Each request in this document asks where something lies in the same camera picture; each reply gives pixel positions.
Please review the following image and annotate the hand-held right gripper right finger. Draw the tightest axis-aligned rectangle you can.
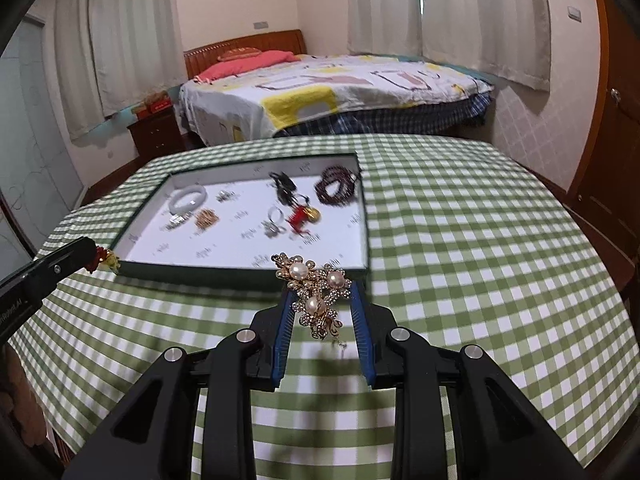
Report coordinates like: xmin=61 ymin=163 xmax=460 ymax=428
xmin=347 ymin=282 xmax=586 ymax=480

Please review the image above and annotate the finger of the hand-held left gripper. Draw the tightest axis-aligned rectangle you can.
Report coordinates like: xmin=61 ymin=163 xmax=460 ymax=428
xmin=0 ymin=236 xmax=98 ymax=307

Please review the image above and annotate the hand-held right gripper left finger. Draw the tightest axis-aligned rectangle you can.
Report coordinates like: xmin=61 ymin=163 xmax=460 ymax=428
xmin=62 ymin=287 xmax=296 ymax=480

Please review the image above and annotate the red knot small gold bell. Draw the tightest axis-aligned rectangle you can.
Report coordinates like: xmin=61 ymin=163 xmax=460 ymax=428
xmin=84 ymin=246 xmax=121 ymax=273

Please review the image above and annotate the large gold pearl brooch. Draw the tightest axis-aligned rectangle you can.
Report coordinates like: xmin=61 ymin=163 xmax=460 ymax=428
xmin=271 ymin=252 xmax=348 ymax=343

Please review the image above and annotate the dark green jewelry tray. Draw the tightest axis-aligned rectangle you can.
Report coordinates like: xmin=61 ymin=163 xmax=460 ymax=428
xmin=111 ymin=152 xmax=371 ymax=292

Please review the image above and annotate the red knot large gold bell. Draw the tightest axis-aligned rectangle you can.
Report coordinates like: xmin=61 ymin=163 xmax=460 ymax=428
xmin=287 ymin=200 xmax=322 ymax=236

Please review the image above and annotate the dark brown bead bracelet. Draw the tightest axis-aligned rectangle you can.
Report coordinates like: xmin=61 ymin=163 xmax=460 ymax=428
xmin=269 ymin=171 xmax=298 ymax=206

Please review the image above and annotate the frosted glass door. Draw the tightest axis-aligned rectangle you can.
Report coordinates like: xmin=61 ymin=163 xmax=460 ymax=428
xmin=0 ymin=14 xmax=84 ymax=261

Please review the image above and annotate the white jade bangle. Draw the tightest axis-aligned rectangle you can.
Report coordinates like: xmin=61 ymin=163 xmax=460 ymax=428
xmin=167 ymin=186 xmax=207 ymax=213

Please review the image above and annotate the green checkered tablecloth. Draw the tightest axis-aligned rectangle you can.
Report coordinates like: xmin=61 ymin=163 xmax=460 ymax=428
xmin=7 ymin=132 xmax=628 ymax=480

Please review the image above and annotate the dark wooden nightstand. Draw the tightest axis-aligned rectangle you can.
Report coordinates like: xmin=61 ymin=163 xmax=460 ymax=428
xmin=126 ymin=108 xmax=186 ymax=154

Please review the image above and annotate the narrow white curtain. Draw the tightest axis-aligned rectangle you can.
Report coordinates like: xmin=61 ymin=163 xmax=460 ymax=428
xmin=54 ymin=0 xmax=103 ymax=142
xmin=347 ymin=0 xmax=427 ymax=59

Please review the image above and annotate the wide white curtain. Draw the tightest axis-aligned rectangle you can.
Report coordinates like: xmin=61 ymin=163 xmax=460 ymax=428
xmin=90 ymin=0 xmax=184 ymax=120
xmin=419 ymin=0 xmax=552 ymax=92

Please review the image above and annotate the bed with patterned cover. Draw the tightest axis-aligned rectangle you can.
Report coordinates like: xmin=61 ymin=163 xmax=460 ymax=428
xmin=179 ymin=54 xmax=490 ymax=146

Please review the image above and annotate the pink pillow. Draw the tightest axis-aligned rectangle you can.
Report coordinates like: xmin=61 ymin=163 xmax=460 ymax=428
xmin=195 ymin=50 xmax=301 ymax=83

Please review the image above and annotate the wooden headboard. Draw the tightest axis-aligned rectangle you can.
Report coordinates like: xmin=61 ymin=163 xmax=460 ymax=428
xmin=183 ymin=29 xmax=307 ymax=81

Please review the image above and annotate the dark red bead bracelet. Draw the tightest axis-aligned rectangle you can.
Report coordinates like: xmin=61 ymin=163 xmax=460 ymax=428
xmin=314 ymin=165 xmax=361 ymax=208

